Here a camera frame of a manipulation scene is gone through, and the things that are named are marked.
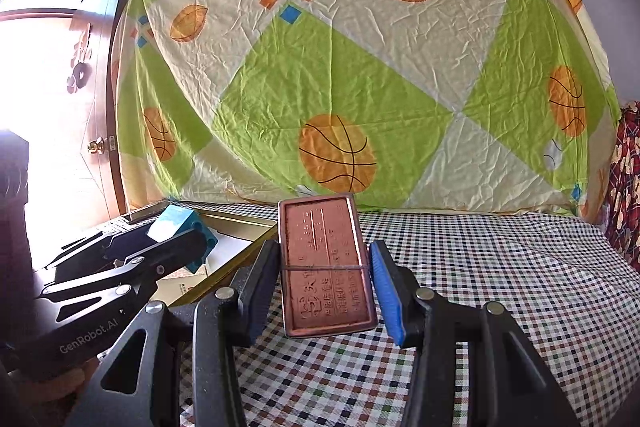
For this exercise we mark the red plaid bear-print cloth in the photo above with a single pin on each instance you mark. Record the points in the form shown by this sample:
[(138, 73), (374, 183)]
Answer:
[(627, 167)]

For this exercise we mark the wooden door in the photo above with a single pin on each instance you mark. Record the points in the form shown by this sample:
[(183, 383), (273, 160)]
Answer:
[(102, 107)]

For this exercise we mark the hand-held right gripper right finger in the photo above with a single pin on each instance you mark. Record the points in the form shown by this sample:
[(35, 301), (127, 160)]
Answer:
[(387, 302)]

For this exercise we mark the checkered tablecloth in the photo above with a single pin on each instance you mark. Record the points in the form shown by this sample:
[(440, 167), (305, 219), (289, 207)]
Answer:
[(500, 282)]

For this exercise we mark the dark flat metal tin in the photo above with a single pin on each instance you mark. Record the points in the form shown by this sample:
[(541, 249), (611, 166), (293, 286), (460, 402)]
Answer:
[(145, 214)]

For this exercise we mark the brass door knob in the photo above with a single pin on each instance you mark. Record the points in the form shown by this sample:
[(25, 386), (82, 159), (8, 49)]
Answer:
[(95, 146)]

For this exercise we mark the dark hanging door ornament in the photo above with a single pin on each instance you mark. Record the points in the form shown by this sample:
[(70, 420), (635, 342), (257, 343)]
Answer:
[(80, 57)]

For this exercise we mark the dark furniture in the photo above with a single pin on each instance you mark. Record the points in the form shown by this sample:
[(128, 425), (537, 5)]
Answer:
[(15, 207)]

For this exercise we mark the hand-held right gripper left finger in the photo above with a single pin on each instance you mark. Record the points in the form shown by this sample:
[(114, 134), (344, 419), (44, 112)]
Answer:
[(260, 292)]

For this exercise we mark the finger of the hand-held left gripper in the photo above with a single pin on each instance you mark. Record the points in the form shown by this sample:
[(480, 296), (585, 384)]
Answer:
[(170, 252), (125, 239)]

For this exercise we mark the copper embossed tin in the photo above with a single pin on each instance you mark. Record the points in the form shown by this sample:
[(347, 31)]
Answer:
[(325, 282)]

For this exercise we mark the blue printed cube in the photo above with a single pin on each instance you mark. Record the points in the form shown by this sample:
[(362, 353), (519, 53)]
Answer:
[(192, 227)]

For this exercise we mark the person's left hand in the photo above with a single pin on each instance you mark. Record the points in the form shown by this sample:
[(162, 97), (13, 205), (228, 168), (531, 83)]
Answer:
[(65, 382)]

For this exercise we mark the gold tin box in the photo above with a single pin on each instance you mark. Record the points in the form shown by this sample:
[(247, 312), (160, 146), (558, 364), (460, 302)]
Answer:
[(240, 252)]

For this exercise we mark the basketball print bedsheet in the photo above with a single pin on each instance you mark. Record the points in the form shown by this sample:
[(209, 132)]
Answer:
[(350, 57)]

